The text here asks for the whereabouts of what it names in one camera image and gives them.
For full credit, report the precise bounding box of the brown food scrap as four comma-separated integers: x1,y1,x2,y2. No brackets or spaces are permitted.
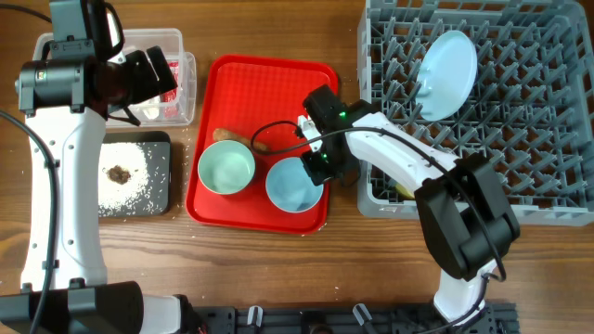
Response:
107,165,131,185

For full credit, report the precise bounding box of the mint green bowl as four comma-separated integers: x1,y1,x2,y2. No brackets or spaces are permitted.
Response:
197,140,256,195

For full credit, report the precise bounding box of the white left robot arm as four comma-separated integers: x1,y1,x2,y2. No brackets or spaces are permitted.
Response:
1,1,200,333

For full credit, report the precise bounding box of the light blue grey bowl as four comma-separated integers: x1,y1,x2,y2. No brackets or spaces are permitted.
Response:
265,157,324,213

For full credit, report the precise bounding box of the red ketchup packet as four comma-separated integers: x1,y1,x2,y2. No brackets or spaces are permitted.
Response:
161,61,179,119

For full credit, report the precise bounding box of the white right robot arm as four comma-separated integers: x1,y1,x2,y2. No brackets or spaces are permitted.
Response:
299,85,521,328

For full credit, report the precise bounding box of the white tissue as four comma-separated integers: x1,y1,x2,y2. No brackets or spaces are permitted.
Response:
140,106,161,120

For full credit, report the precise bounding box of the white cooked rice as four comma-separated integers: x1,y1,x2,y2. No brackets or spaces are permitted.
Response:
98,142,157,217

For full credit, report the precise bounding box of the clear plastic bin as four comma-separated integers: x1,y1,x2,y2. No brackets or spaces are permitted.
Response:
32,28,198,129

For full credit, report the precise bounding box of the black waste tray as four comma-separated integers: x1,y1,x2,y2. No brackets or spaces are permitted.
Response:
102,131,172,218

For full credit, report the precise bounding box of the red plastic tray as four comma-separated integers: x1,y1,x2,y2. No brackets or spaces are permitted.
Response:
185,55,340,235

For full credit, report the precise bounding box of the yellow plastic cup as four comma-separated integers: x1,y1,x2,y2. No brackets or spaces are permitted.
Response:
394,184,415,199

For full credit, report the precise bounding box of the brown sweet potato piece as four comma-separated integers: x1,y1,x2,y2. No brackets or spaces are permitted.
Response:
213,128,268,151

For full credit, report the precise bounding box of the light blue round plate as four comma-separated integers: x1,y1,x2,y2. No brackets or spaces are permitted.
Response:
415,31,478,122

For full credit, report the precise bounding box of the grey plastic dishwasher rack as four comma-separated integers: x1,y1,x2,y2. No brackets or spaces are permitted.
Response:
357,0,593,226

